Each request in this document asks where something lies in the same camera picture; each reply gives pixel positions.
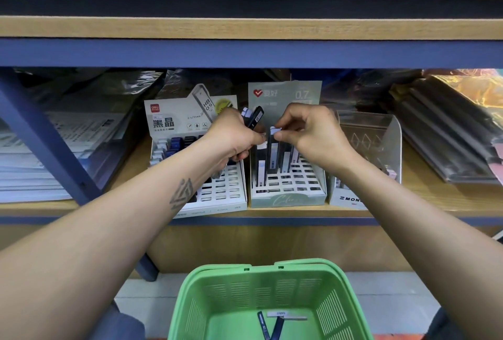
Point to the person's right hand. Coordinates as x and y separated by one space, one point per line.
322 138

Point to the person's left hand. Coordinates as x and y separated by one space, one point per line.
232 136

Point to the bundle of lead cases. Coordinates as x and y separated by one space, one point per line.
253 116

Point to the white display box red label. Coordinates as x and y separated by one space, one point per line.
224 190

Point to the clear plastic display box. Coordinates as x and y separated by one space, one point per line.
381 139

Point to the pale green display box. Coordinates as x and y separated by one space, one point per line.
295 190

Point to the lead case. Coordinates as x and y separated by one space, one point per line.
391 172

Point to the green plastic basket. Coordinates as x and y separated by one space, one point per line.
259 277

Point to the pile of lead cases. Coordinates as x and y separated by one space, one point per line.
275 324

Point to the person's right forearm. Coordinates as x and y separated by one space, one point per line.
440 249

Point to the person's left forearm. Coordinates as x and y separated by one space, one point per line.
94 265

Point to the dark plastic-wrapped packs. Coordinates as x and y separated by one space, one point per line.
456 124

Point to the stack of wrapped paper packs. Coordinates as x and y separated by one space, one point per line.
63 147

